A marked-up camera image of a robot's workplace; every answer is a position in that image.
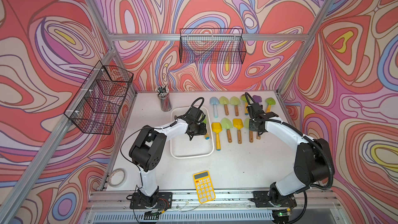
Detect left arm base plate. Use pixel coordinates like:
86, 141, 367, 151
126, 190, 173, 210

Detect white tape roll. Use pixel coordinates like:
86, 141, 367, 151
108, 168, 127, 188

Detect light blue shovel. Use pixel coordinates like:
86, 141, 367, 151
209, 96, 220, 118

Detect white storage box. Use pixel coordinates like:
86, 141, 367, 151
170, 107, 216, 159

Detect yellow calculator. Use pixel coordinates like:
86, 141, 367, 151
193, 171, 216, 204

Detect yellow shovel wooden handle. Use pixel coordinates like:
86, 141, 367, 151
233, 118, 244, 144

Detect black wire basket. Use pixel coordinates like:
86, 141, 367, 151
64, 61, 134, 135
179, 27, 247, 64

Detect left black wire basket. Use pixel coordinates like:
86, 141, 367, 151
64, 61, 134, 135

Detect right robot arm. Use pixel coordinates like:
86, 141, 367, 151
247, 103, 335, 206

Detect green shovel yellow handle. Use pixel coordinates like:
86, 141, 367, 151
240, 94, 249, 115
265, 97, 276, 113
203, 118, 209, 140

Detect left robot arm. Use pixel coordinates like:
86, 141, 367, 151
129, 106, 207, 197

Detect purple shovel pink handle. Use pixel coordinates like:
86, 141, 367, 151
252, 95, 262, 103

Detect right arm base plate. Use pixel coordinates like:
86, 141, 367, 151
249, 189, 297, 208

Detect back black wire basket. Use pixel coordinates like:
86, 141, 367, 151
179, 27, 247, 64

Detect pencil cup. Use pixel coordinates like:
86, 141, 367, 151
155, 86, 172, 112

